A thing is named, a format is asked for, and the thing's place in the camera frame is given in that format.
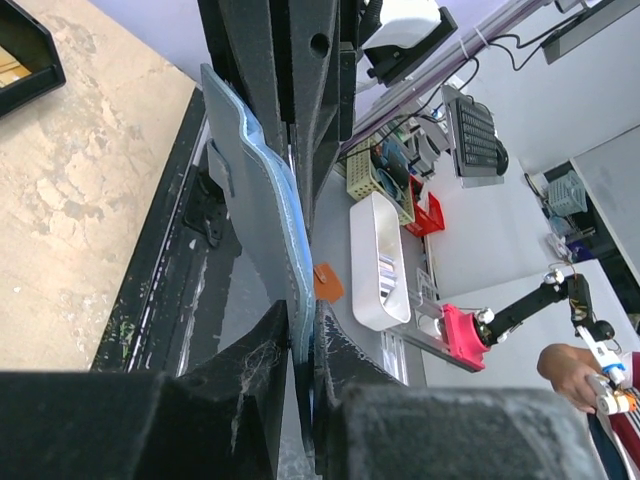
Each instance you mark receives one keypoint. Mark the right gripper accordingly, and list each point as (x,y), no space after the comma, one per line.
(239,38)

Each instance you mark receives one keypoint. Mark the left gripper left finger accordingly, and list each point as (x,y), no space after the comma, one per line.
(222,420)

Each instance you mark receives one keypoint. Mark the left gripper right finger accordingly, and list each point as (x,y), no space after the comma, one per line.
(367,425)

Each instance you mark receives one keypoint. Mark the blue card holder wallet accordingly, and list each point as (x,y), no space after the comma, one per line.
(261,196)

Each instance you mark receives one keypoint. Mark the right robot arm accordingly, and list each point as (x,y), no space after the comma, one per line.
(394,36)

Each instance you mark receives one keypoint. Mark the person's hand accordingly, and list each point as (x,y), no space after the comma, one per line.
(568,368)

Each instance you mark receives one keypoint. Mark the white plastic bin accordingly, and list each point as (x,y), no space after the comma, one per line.
(379,289)

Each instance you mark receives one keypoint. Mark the brown leather wallet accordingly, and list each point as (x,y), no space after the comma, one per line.
(327,285)

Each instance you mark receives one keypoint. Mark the beige perforated basket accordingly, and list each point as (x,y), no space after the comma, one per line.
(366,174)

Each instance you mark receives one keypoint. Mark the red plastic basket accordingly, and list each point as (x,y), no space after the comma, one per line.
(428,215)

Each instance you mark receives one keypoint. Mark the black keyboard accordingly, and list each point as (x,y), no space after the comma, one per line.
(475,143)

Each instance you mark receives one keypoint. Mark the black and white organizer tray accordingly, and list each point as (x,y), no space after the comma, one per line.
(32,45)

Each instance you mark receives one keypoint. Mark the black computer mouse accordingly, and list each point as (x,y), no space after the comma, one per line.
(502,158)

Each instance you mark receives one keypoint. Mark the dark monitor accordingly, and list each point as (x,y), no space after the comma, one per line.
(591,18)

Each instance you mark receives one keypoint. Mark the grey mesh basket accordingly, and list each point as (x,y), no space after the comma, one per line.
(567,195)

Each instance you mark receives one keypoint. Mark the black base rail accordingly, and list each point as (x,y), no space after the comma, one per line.
(168,312)

